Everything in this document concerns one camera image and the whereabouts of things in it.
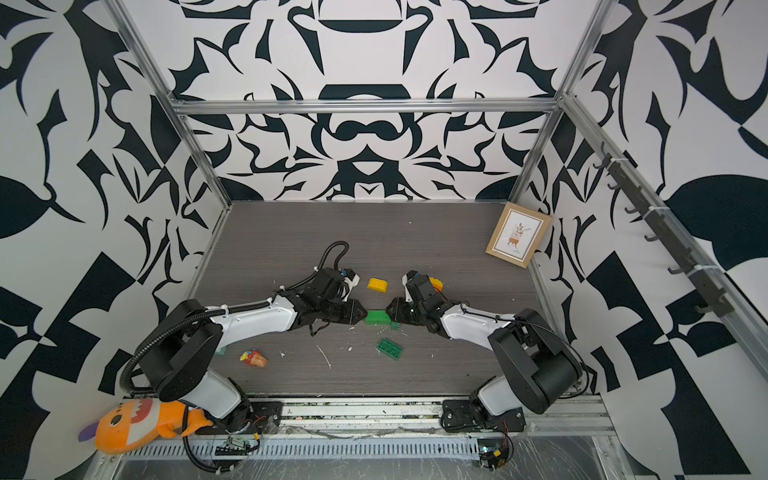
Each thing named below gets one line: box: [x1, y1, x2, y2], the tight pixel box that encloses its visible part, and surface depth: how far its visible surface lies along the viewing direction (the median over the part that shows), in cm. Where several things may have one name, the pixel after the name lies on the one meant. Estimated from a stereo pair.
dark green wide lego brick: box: [378, 338, 404, 360], surface depth 86 cm
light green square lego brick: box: [365, 310, 391, 325], surface depth 91 cm
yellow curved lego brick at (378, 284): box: [367, 277, 389, 293], surface depth 98 cm
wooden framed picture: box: [485, 201, 552, 269], surface depth 101 cm
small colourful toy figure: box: [240, 348, 269, 367], surface depth 83 cm
